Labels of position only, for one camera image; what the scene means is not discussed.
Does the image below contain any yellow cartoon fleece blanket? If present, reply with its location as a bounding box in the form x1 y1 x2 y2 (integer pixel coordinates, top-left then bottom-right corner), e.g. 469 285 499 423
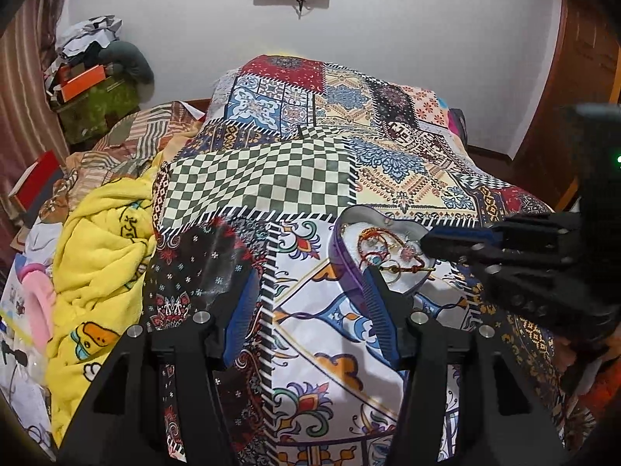
49 175 158 447

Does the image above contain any red and white box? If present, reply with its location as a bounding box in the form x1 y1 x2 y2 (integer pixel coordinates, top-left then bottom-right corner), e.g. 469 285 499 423
7 150 66 210

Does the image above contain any red beaded bracelet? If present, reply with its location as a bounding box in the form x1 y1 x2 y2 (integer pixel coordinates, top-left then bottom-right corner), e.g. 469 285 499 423
358 230 404 269

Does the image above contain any orange box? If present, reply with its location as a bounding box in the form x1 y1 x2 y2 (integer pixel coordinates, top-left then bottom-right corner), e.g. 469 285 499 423
61 64 106 100

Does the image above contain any white cartoon bedding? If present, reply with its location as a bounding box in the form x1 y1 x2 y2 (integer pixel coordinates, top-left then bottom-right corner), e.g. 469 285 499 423
0 223 64 457

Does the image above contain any brown wooden door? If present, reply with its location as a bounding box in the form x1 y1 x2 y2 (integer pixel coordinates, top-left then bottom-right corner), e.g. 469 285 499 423
509 0 621 209

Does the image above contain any black bag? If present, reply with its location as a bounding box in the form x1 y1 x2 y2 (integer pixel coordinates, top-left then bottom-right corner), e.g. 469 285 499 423
446 109 469 144

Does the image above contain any heart-shaped purple tin box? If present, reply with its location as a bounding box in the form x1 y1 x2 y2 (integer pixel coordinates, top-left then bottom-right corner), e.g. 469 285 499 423
329 205 437 302

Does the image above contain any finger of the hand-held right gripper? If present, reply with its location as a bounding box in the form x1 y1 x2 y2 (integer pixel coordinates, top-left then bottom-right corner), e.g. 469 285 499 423
420 235 517 278
427 212 583 250

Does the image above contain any pile of clothes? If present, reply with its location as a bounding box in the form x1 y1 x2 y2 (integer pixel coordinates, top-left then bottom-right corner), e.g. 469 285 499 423
46 14 123 89

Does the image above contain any pink plush toy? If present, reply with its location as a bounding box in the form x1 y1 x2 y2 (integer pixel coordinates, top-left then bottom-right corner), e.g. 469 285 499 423
22 262 56 350

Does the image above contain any striped brown quilt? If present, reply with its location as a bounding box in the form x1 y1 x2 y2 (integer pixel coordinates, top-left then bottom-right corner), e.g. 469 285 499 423
39 102 205 224

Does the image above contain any striped brown curtain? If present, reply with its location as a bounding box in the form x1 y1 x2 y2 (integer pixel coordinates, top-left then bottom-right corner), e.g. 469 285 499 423
0 0 73 263

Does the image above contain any patchwork printed blanket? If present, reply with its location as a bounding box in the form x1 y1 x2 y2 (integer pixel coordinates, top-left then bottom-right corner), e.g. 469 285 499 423
146 55 597 466

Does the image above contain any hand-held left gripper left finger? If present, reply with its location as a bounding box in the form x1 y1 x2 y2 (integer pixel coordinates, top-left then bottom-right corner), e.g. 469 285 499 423
57 262 263 466

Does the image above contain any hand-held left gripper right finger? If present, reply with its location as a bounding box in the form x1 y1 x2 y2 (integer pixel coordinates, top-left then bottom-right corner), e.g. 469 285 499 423
361 267 569 466

